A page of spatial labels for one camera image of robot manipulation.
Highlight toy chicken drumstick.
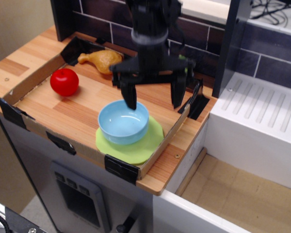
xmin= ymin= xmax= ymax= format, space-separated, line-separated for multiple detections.
xmin=78 ymin=50 xmax=123 ymax=75

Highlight cardboard tray with black tape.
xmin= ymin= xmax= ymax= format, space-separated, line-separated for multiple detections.
xmin=0 ymin=37 xmax=216 ymax=189

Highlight white toy sink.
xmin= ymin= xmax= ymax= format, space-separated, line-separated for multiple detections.
xmin=153 ymin=73 xmax=291 ymax=233

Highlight green toy pear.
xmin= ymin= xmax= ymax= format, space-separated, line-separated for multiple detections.
xmin=178 ymin=54 xmax=191 ymax=74

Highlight black cables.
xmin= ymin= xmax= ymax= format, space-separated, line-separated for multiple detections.
xmin=248 ymin=0 xmax=291 ymax=26

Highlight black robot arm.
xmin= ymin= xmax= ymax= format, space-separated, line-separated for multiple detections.
xmin=110 ymin=0 xmax=195 ymax=110

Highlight grey toy oven door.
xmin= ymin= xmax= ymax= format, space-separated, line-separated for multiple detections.
xmin=50 ymin=162 xmax=111 ymax=233

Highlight red toy apple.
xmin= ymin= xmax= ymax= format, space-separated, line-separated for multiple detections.
xmin=50 ymin=68 xmax=79 ymax=97

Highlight light blue plastic bowl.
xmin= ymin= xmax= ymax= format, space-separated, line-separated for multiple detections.
xmin=98 ymin=100 xmax=149 ymax=145

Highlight light green plastic plate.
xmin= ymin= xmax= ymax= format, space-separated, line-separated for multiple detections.
xmin=96 ymin=116 xmax=164 ymax=165

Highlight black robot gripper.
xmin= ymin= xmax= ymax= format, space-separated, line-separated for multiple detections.
xmin=110 ymin=40 xmax=196 ymax=110

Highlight dark vertical post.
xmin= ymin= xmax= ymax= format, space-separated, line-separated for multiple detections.
xmin=212 ymin=0 xmax=252 ymax=98

